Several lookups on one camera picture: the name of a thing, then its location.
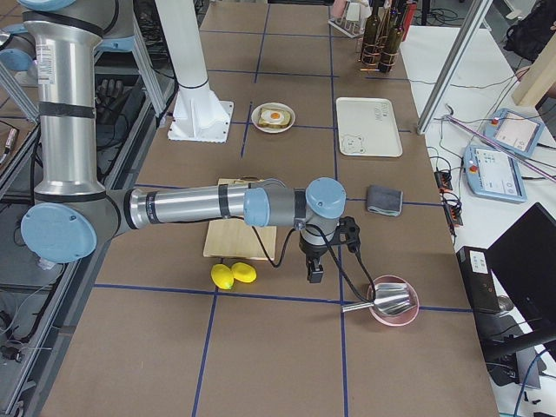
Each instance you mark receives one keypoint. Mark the dark wine bottle left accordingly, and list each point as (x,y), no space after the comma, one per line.
(370,47)

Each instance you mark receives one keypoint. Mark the near blue teach pendant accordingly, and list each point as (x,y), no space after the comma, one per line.
(494,175)

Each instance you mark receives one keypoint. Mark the bread slice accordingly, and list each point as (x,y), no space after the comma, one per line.
(249,179)
(261,122)

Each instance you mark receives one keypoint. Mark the yellow lemon far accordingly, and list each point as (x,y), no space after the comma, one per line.
(243,272)

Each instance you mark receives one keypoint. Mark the white dish rack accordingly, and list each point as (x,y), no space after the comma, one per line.
(349,16)

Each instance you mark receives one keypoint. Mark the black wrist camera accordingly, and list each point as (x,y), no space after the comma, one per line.
(347,233)

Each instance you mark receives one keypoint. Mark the blue teach pendant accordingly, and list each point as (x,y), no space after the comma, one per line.
(514,131)
(494,175)

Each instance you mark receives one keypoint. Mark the far blue teach pendant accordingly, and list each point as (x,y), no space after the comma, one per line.
(514,131)

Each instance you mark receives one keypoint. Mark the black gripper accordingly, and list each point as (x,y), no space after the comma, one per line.
(312,253)

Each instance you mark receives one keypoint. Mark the yellow lemon near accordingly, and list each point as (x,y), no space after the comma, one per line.
(222,276)

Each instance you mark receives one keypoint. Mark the wooden cutting board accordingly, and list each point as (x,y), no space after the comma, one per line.
(235,239)

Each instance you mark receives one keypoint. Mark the wooden plank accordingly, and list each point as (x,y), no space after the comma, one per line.
(539,80)

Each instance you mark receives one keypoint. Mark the black monitor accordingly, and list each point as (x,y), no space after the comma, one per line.
(523,261)

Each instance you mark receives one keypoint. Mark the dark wine bottle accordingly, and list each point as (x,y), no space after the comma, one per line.
(394,35)
(370,47)

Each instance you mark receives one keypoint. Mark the yellow lemon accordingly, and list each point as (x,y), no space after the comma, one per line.
(222,276)
(243,272)

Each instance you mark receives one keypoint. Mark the pink bowl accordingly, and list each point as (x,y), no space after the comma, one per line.
(403,319)

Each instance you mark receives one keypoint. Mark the aluminium frame post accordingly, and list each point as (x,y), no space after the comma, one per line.
(471,24)

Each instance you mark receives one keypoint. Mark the black computer box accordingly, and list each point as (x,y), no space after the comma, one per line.
(478,280)

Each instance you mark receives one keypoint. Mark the metal scoop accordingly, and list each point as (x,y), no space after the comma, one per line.
(391,299)

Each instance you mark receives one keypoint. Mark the white round plate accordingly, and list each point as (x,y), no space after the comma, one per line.
(255,117)

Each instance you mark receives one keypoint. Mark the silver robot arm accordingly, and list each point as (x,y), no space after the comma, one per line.
(18,53)
(74,213)

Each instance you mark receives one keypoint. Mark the dark wine bottle right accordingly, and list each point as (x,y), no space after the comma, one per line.
(394,35)

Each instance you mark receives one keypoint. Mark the cream bear tray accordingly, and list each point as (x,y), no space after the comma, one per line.
(367,127)

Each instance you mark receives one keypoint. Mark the fried egg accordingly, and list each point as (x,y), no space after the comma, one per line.
(273,116)

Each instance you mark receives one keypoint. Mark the copper wire bottle rack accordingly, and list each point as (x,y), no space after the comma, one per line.
(381,40)

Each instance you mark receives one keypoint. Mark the grey folded cloth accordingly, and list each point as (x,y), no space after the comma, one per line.
(384,201)

